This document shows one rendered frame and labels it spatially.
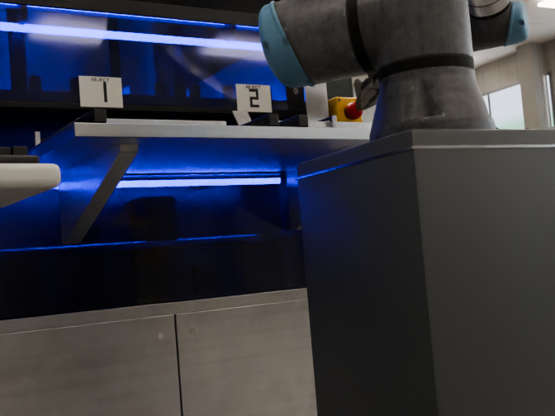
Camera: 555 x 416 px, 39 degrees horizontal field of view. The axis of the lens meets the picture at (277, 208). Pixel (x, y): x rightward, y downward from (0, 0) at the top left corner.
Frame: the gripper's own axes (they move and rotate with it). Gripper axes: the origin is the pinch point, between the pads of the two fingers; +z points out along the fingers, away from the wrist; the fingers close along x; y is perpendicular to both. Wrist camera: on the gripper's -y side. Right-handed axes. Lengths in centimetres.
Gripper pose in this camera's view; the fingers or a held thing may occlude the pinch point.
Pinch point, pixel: (362, 109)
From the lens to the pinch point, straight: 181.1
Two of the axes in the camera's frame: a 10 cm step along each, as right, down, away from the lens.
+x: -8.6, 0.4, -5.2
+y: -2.9, -8.6, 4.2
